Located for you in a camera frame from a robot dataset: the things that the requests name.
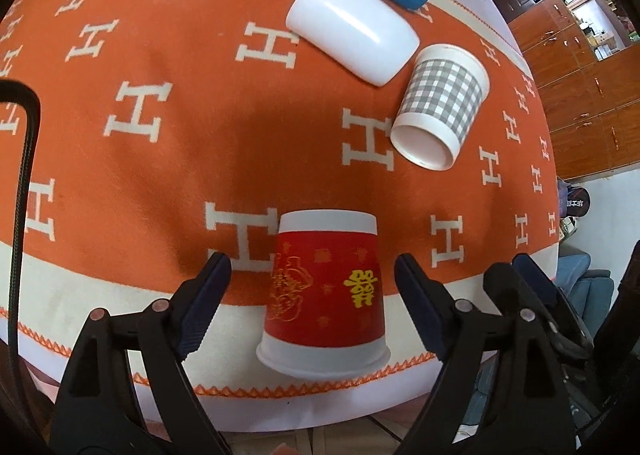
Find orange H-pattern table cloth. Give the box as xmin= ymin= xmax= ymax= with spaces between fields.
xmin=1 ymin=0 xmax=559 ymax=432

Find red paper cup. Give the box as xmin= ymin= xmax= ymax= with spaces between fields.
xmin=256 ymin=209 xmax=390 ymax=380

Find wooden cabinet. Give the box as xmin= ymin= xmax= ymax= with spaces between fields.
xmin=509 ymin=0 xmax=639 ymax=178

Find black cable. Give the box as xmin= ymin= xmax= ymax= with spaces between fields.
xmin=0 ymin=79 xmax=42 ymax=416

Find grey checked paper cup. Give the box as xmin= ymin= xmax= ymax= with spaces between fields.
xmin=390 ymin=43 xmax=490 ymax=171

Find white ceramic mug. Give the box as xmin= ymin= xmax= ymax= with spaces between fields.
xmin=285 ymin=0 xmax=420 ymax=86

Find blue sofa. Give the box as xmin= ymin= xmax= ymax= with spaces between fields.
xmin=555 ymin=253 xmax=614 ymax=337

